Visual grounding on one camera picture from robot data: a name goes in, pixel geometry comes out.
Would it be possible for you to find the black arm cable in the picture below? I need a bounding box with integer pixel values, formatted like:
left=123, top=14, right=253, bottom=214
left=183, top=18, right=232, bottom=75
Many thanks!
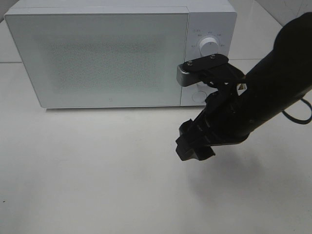
left=281, top=97, right=312, bottom=125

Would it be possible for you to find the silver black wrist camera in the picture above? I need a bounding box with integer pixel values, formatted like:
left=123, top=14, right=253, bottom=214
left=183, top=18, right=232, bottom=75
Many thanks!
left=176, top=54, right=245, bottom=89

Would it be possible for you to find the round white door button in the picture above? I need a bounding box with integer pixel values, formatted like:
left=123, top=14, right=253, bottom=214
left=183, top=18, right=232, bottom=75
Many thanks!
left=192, top=91, right=207, bottom=103

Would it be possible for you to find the white microwave door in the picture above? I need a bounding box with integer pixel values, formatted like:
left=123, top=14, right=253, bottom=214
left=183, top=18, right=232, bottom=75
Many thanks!
left=6, top=14, right=188, bottom=108

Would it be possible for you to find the white microwave oven body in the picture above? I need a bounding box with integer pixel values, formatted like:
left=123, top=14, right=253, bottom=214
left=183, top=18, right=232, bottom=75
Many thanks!
left=4, top=0, right=237, bottom=106

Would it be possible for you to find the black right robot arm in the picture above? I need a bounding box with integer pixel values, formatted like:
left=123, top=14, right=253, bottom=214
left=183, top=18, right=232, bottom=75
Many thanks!
left=176, top=12, right=312, bottom=161

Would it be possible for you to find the upper white power knob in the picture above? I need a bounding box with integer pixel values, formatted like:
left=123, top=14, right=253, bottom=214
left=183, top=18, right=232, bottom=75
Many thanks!
left=199, top=36, right=219, bottom=57

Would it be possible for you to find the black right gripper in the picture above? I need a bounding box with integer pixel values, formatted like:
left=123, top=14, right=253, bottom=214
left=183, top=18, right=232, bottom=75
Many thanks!
left=175, top=83, right=250, bottom=161

